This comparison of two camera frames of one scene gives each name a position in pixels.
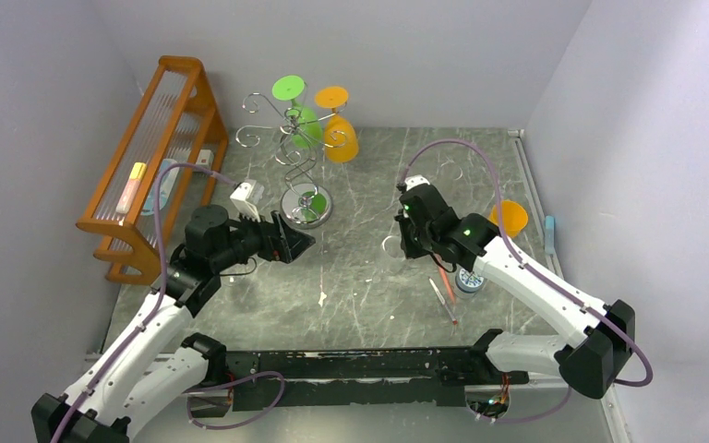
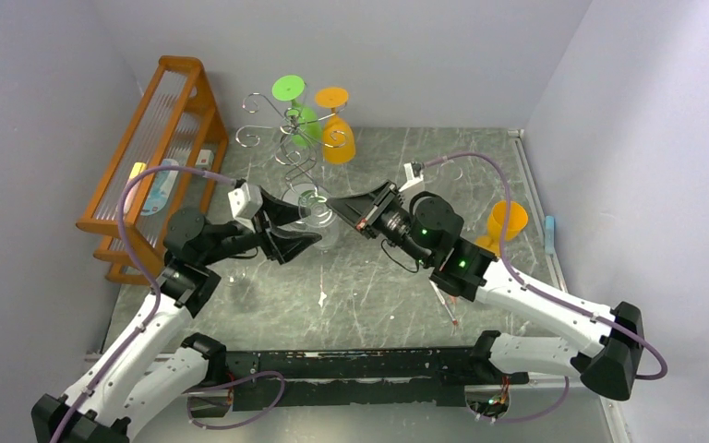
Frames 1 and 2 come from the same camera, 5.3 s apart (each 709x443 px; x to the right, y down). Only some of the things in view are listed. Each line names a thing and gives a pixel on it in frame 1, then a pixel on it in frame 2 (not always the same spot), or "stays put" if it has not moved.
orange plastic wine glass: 341,142 stays put
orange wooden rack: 167,147 stays put
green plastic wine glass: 308,131 stays put
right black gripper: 408,226 to 373,208
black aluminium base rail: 340,378 stays put
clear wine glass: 391,255 to 322,221
